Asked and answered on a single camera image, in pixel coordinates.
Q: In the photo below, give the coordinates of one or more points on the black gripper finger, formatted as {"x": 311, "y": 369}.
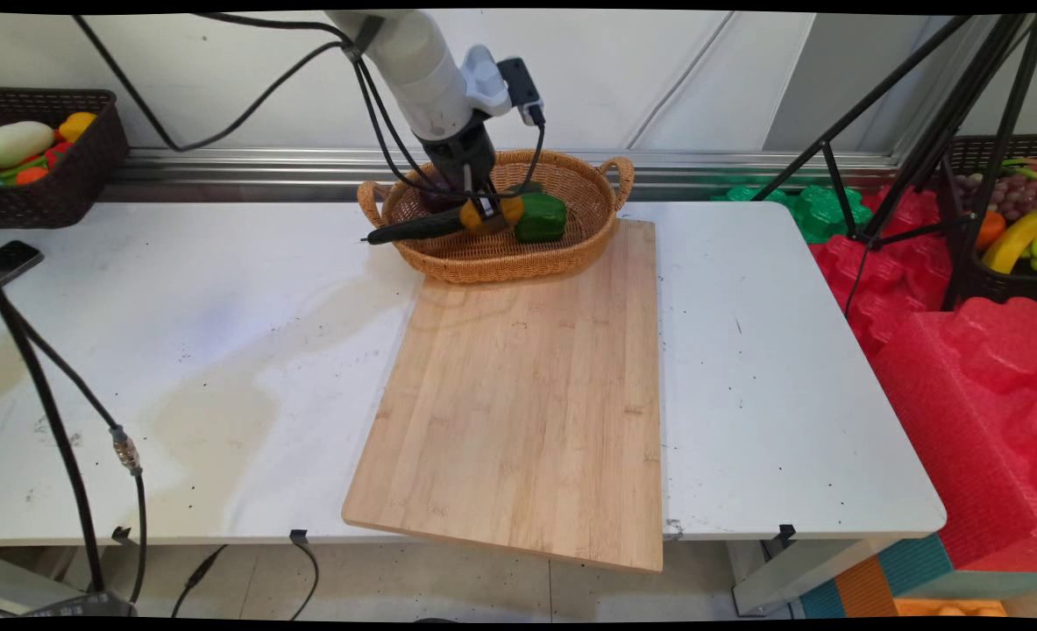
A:
{"x": 469, "y": 186}
{"x": 492, "y": 213}

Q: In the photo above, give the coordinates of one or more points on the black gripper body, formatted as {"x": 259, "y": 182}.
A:
{"x": 461, "y": 158}

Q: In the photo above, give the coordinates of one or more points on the brown toy potato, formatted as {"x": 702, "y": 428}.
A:
{"x": 470, "y": 217}

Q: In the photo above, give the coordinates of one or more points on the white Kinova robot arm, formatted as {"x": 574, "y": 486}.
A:
{"x": 422, "y": 70}

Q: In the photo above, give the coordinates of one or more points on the dark purple toy vegetable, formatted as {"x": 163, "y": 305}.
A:
{"x": 435, "y": 198}

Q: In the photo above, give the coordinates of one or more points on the green toy bell pepper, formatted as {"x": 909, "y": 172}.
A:
{"x": 542, "y": 219}

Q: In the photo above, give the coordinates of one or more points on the dark green toy cucumber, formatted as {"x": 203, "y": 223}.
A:
{"x": 413, "y": 230}

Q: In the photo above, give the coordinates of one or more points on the wooden cutting board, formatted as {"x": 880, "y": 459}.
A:
{"x": 527, "y": 386}

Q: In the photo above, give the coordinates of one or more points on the green foam mat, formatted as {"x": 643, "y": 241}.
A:
{"x": 820, "y": 215}

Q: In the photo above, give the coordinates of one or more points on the yellow toy pepper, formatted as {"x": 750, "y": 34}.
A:
{"x": 76, "y": 126}

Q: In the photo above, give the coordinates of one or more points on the dark brown plastic basket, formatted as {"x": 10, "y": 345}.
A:
{"x": 71, "y": 188}

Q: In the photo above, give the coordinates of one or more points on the small red foam mat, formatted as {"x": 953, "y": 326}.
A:
{"x": 886, "y": 280}

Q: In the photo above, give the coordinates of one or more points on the red toy vegetable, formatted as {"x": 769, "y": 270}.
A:
{"x": 59, "y": 152}

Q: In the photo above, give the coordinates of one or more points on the orange toy vegetable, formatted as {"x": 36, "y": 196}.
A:
{"x": 31, "y": 174}

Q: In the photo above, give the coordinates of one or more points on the black table edge clip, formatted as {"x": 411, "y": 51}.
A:
{"x": 121, "y": 533}
{"x": 785, "y": 531}

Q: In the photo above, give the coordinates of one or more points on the white toy radish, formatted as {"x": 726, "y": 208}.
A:
{"x": 17, "y": 144}

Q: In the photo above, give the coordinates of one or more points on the green toy vegetable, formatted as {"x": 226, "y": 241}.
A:
{"x": 5, "y": 173}

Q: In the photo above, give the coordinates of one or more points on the black smartphone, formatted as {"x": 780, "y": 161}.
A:
{"x": 11, "y": 259}

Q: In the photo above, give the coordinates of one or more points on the white table leg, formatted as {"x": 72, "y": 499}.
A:
{"x": 790, "y": 578}

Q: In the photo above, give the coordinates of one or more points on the dark basket of toy fruit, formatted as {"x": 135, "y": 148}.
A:
{"x": 978, "y": 280}

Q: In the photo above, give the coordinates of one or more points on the orange toy fruit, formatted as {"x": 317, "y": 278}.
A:
{"x": 990, "y": 230}

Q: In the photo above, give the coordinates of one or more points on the large red foam mat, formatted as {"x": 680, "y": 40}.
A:
{"x": 965, "y": 421}

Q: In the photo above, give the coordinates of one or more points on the yellow toy banana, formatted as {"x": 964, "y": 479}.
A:
{"x": 1012, "y": 241}

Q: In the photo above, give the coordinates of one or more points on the purple toy grapes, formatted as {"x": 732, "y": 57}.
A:
{"x": 1013, "y": 197}

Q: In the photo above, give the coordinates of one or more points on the blue and orange foam mat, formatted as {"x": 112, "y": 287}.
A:
{"x": 912, "y": 574}

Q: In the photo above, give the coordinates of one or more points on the black device base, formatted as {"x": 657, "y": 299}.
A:
{"x": 80, "y": 605}

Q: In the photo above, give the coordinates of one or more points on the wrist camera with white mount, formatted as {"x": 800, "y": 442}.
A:
{"x": 505, "y": 83}

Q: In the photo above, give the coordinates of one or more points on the aluminium wall rail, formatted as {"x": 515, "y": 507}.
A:
{"x": 264, "y": 171}

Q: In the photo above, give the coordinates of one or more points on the black camera tripod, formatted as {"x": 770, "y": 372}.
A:
{"x": 948, "y": 123}

